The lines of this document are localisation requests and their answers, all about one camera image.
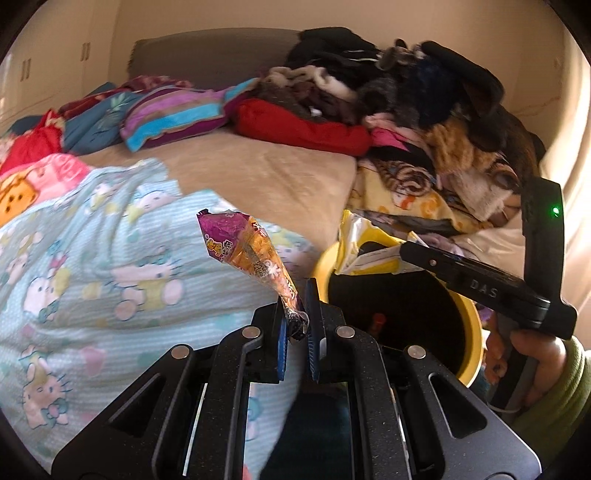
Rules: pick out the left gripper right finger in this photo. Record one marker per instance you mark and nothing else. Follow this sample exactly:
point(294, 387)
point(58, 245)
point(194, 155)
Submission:
point(409, 416)

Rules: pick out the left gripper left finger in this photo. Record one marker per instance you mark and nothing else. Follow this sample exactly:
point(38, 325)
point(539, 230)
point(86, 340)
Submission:
point(185, 416)

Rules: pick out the yellow snack wrapper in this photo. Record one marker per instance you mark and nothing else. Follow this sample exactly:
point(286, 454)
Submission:
point(366, 249)

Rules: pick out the purple orange snack wrapper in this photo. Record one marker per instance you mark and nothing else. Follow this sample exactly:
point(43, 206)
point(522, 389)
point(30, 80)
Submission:
point(237, 239)

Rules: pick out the green sleeve forearm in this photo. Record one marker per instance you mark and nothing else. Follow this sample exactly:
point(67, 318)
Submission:
point(551, 422)

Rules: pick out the yellow rimmed trash bin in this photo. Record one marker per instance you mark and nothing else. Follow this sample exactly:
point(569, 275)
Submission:
point(400, 310)

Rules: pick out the right hand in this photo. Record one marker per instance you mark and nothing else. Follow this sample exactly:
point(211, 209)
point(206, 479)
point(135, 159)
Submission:
point(548, 351)

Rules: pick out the light blue cartoon blanket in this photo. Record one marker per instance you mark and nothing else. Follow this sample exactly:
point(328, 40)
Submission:
point(96, 286)

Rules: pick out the yellow cartoon blanket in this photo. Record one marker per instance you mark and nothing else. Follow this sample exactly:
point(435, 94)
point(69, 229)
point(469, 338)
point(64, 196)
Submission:
point(407, 198)

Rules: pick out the pile of dark clothes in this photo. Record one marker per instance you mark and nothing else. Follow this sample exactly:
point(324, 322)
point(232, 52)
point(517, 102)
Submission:
point(424, 105)

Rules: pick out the beige bed sheet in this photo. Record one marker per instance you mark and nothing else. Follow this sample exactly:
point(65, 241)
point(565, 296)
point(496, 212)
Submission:
point(300, 189)

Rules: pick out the pink cartoon blanket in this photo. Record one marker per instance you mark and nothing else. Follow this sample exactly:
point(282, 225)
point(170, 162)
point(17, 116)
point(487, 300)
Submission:
point(47, 179)

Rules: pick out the blue leaf print quilt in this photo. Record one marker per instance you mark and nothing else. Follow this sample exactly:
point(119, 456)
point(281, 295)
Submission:
point(91, 124)

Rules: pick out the purple striped pillow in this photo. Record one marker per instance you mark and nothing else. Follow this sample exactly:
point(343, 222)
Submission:
point(169, 114)

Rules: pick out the red floral quilt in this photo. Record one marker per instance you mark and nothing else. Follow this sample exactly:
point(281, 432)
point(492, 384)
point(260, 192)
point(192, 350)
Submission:
point(44, 139)

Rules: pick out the grey bed headboard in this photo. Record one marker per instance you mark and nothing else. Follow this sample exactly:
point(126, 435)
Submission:
point(214, 58)

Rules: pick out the white wardrobe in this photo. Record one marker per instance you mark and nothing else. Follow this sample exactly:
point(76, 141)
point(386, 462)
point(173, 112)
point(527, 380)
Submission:
point(61, 55)

